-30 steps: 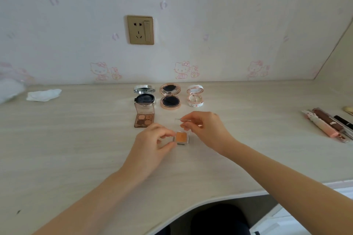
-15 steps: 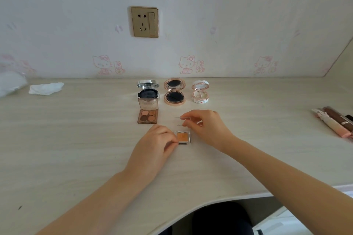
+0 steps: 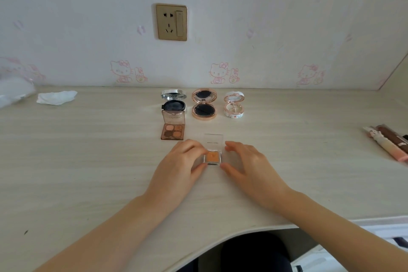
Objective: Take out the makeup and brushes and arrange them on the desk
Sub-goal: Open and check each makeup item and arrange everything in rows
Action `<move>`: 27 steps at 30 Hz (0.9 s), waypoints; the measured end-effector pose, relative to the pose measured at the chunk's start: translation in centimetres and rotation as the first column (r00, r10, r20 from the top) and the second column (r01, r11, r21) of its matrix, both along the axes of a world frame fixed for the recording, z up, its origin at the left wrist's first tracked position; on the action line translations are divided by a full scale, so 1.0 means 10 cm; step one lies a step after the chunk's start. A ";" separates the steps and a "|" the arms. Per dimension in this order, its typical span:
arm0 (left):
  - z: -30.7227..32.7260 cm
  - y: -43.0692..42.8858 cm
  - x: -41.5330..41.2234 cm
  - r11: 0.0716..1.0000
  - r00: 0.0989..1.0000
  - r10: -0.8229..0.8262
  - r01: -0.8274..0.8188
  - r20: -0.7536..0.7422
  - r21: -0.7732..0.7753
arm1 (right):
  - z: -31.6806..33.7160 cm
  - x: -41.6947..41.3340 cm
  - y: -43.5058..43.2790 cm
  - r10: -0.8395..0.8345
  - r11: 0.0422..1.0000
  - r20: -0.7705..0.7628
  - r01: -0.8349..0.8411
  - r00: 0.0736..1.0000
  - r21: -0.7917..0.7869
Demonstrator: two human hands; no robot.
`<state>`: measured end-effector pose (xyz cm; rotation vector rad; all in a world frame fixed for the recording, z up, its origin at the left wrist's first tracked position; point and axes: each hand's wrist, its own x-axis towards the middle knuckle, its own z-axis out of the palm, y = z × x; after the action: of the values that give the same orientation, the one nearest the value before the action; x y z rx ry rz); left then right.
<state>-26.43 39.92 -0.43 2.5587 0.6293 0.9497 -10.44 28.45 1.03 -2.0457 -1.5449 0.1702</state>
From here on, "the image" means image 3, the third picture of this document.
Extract person's right hand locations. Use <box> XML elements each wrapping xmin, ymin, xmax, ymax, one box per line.
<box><xmin>220</xmin><ymin>141</ymin><xmax>295</xmax><ymax>215</ymax></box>

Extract person's left hand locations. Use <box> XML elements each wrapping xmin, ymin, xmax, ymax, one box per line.
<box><xmin>142</xmin><ymin>139</ymin><xmax>210</xmax><ymax>215</ymax></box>

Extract orange single eyeshadow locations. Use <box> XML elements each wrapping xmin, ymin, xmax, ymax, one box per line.
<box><xmin>202</xmin><ymin>133</ymin><xmax>226</xmax><ymax>166</ymax></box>

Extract brown eyeshadow quad palette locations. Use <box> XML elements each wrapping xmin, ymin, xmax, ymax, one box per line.
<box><xmin>160</xmin><ymin>109</ymin><xmax>187</xmax><ymax>141</ymax></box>

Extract white round blush compact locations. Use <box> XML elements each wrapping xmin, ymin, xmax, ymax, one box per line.
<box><xmin>223</xmin><ymin>91</ymin><xmax>246</xmax><ymax>119</ymax></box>

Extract silver round cushion compact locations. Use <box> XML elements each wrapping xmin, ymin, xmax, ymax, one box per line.
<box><xmin>160</xmin><ymin>88</ymin><xmax>187</xmax><ymax>113</ymax></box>

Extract rose gold floral compact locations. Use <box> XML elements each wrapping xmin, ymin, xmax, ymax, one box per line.
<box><xmin>191</xmin><ymin>88</ymin><xmax>218</xmax><ymax>120</ymax></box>

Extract pink cat lip tube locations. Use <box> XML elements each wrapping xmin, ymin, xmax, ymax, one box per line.
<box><xmin>363</xmin><ymin>126</ymin><xmax>408</xmax><ymax>163</ymax></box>

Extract rose gold brown lipstick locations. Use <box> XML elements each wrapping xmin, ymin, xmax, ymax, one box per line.
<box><xmin>375</xmin><ymin>124</ymin><xmax>408</xmax><ymax>153</ymax></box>

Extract person's left forearm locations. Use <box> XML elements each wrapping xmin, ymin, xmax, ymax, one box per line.
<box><xmin>35</xmin><ymin>195</ymin><xmax>162</xmax><ymax>272</ymax></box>

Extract person's right forearm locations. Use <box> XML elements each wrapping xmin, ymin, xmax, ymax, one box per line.
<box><xmin>275</xmin><ymin>190</ymin><xmax>408</xmax><ymax>272</ymax></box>

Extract person's black trousers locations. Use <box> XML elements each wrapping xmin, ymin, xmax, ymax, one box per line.
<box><xmin>178</xmin><ymin>232</ymin><xmax>292</xmax><ymax>272</ymax></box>

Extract crumpled white tissue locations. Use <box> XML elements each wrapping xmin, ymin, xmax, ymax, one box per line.
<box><xmin>36</xmin><ymin>90</ymin><xmax>78</xmax><ymax>106</ymax></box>

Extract light wooden side panel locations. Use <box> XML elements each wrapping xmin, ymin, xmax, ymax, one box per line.
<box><xmin>378</xmin><ymin>55</ymin><xmax>408</xmax><ymax>98</ymax></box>

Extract clear plastic wrapped roll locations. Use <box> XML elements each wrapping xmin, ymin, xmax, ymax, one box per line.
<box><xmin>0</xmin><ymin>76</ymin><xmax>37</xmax><ymax>108</ymax></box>

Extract gold wall socket plate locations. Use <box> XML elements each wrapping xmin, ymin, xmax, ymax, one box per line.
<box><xmin>155</xmin><ymin>3</ymin><xmax>188</xmax><ymax>42</ymax></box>

